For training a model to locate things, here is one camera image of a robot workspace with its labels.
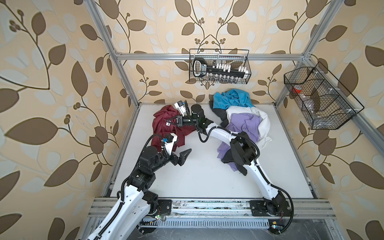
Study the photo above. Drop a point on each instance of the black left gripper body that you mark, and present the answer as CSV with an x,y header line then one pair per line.
x,y
172,159

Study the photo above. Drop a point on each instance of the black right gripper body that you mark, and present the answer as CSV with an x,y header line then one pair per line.
x,y
188,120

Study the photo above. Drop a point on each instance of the maroon cloth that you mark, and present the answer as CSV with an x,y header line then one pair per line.
x,y
160,127

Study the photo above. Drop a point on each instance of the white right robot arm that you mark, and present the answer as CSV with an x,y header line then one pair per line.
x,y
243,151

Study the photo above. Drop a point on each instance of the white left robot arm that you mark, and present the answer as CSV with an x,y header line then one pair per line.
x,y
135,201

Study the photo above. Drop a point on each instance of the turquoise mesh cloth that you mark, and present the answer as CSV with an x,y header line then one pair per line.
x,y
230,98

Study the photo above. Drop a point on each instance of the purple cloth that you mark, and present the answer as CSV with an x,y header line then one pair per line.
x,y
242,122

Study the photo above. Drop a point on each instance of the black cloth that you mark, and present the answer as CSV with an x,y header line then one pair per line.
x,y
222,115

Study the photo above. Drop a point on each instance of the white cloth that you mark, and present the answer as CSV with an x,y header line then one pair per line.
x,y
264,126

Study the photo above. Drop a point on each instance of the black tool in basket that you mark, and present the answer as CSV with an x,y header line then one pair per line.
x,y
202,67

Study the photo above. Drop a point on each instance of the red capped clear bottle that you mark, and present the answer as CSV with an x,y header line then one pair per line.
x,y
306,104

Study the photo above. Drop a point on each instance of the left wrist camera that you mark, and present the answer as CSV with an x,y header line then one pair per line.
x,y
168,142

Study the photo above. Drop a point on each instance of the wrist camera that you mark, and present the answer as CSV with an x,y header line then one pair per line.
x,y
182,108
168,142

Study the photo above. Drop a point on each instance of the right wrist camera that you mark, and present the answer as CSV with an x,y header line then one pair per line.
x,y
182,108

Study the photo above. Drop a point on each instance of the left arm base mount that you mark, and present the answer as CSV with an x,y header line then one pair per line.
x,y
162,207

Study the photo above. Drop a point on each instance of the black wire basket back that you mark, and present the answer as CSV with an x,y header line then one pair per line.
x,y
224,56

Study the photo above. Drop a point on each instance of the black wire basket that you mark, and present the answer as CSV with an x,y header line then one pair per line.
x,y
335,104
224,56

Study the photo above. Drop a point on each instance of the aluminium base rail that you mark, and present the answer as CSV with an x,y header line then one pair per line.
x,y
218,213

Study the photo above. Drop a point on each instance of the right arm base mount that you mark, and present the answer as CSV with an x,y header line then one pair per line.
x,y
267,208

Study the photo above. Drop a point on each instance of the black wire basket right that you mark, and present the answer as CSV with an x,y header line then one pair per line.
x,y
335,104

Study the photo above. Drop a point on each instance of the aluminium frame post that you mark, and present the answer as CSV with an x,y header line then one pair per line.
x,y
92,8

